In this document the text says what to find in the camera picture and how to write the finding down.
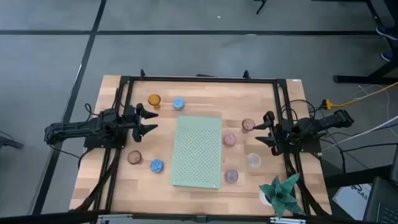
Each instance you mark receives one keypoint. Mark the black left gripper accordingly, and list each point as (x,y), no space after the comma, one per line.
(137,121)

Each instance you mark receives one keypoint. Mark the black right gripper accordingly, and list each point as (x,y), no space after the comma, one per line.
(277,137)

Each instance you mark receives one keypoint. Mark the pink ribbed glass candle holder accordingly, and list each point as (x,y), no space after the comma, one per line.
(248,124)

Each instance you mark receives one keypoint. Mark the amber glass candle holder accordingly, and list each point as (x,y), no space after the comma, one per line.
(154,99)

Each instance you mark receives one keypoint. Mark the clear ribbed glass candle holder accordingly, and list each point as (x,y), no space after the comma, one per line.
(253,160)

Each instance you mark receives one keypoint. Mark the pink patterned ceramic candle holder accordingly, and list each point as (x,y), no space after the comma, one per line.
(229,139)

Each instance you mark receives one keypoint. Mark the purple patterned ceramic candle holder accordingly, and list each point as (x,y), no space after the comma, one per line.
(231,176)

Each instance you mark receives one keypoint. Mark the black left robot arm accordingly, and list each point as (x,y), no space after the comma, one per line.
(74,127)

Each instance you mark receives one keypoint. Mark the pale blue patterned candle holder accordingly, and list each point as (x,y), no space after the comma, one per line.
(178,103)

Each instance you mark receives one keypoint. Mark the brown glass candle holder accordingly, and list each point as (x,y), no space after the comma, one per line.
(134,157)

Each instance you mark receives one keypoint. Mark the deep blue patterned candle holder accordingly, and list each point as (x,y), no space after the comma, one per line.
(156,166)

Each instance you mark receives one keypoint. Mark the green perforated metal shelf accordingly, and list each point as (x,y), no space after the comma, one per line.
(199,149)

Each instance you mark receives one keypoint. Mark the potted green succulent plant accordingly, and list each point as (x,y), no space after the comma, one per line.
(281,194)

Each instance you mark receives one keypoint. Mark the white cardboard box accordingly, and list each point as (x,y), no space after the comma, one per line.
(353,199)

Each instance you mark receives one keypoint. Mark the black tripod leg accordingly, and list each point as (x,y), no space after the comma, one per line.
(261,6)

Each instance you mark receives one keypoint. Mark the person's blue shoe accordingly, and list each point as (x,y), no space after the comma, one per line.
(387,56)
(387,32)

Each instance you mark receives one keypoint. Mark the black aluminium table frame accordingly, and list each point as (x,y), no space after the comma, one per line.
(202,79)

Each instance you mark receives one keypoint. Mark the black desk frame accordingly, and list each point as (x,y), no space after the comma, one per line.
(363,79)

